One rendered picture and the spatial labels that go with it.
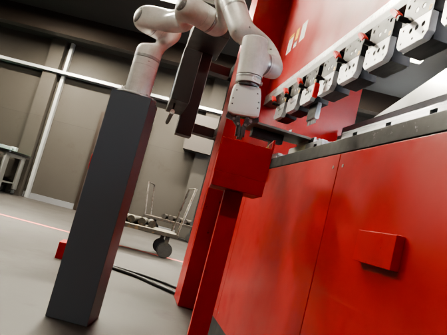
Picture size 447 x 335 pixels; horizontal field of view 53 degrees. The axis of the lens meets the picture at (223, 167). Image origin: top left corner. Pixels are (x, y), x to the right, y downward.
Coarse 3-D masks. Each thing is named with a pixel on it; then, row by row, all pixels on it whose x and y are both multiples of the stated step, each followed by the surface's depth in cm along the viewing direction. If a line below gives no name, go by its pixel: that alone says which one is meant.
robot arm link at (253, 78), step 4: (244, 72) 140; (236, 76) 143; (240, 76) 141; (244, 76) 140; (248, 76) 140; (252, 76) 140; (256, 76) 141; (260, 76) 142; (236, 80) 142; (240, 80) 141; (244, 80) 141; (248, 80) 140; (252, 80) 140; (256, 80) 140; (260, 80) 142; (256, 84) 142; (260, 84) 145
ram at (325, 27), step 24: (312, 0) 243; (336, 0) 203; (360, 0) 175; (384, 0) 153; (408, 0) 136; (288, 24) 282; (312, 24) 230; (336, 24) 194; (312, 48) 219; (336, 48) 186; (288, 72) 250
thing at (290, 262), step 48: (384, 144) 105; (432, 144) 87; (288, 192) 161; (336, 192) 123; (384, 192) 99; (432, 192) 83; (240, 240) 208; (288, 240) 148; (336, 240) 115; (432, 240) 79; (240, 288) 186; (288, 288) 137; (336, 288) 108; (384, 288) 89; (432, 288) 76
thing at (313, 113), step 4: (316, 104) 200; (320, 104) 199; (312, 108) 204; (316, 108) 198; (320, 108) 199; (308, 112) 208; (312, 112) 202; (316, 112) 198; (308, 116) 206; (312, 116) 201; (316, 116) 198; (308, 120) 205; (312, 120) 202; (308, 124) 206
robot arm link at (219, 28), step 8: (216, 0) 165; (224, 0) 159; (232, 0) 157; (240, 0) 158; (216, 8) 168; (216, 16) 176; (216, 24) 177; (224, 24) 175; (208, 32) 179; (216, 32) 179; (224, 32) 180
